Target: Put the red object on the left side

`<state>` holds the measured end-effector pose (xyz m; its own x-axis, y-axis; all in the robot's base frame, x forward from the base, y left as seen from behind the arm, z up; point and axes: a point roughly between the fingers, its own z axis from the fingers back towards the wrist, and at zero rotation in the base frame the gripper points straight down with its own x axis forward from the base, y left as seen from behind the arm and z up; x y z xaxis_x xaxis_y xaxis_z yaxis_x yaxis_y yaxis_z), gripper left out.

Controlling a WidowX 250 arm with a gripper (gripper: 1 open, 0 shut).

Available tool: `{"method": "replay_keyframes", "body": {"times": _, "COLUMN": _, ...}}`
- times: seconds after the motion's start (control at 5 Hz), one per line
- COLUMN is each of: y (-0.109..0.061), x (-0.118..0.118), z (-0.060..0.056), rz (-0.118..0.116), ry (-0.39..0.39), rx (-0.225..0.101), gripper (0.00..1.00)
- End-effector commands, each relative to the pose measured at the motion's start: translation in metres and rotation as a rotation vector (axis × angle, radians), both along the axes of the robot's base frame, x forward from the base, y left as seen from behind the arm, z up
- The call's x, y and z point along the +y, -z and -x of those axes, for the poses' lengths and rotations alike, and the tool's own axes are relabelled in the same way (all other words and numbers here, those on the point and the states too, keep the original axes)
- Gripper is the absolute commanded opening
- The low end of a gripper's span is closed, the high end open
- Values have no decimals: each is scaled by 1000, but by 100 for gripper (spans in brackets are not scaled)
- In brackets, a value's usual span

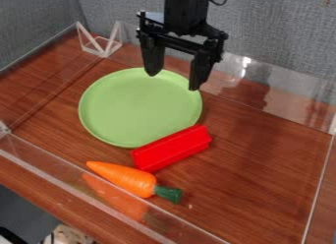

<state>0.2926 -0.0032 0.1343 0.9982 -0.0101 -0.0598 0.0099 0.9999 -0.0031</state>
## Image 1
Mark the clear acrylic enclosure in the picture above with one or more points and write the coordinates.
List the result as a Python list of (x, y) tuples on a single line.
[(259, 188)]

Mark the green plastic plate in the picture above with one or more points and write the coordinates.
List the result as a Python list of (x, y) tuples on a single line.
[(130, 109)]

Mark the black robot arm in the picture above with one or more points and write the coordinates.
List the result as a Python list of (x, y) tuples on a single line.
[(192, 7)]

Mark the red plastic block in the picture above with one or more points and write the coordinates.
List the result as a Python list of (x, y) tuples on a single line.
[(172, 148)]

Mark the orange toy carrot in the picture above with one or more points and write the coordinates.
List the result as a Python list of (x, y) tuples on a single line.
[(136, 181)]

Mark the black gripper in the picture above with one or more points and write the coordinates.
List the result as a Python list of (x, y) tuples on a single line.
[(186, 33)]

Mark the clear acrylic corner bracket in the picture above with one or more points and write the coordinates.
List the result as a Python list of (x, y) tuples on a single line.
[(98, 45)]

